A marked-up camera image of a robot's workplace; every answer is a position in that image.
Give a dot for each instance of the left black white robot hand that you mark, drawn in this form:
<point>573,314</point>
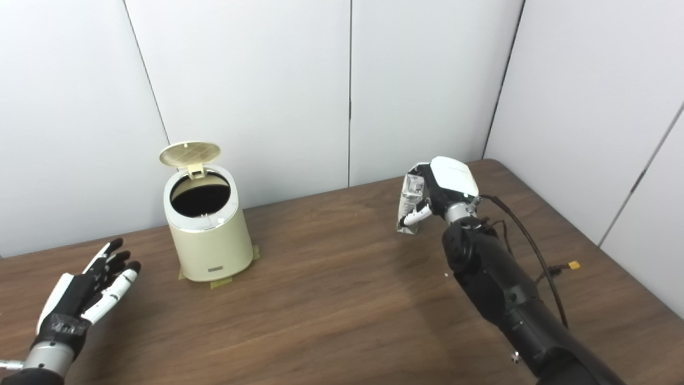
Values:
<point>72,302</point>

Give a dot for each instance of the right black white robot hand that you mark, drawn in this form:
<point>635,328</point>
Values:
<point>454,179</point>

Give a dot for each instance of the white green milk carton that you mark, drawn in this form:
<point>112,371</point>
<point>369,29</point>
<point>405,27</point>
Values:
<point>410,198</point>

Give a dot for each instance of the cream-colored round bin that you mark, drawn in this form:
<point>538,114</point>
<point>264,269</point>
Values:
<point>214,246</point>

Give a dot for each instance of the cream round bin lid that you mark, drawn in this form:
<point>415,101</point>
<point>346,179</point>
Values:
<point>189,153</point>

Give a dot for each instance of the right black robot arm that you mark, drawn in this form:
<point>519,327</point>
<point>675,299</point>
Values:
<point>507,289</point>

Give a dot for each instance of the yellow-green tape piece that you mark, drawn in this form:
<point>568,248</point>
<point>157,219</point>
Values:
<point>221,283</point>
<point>256,252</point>

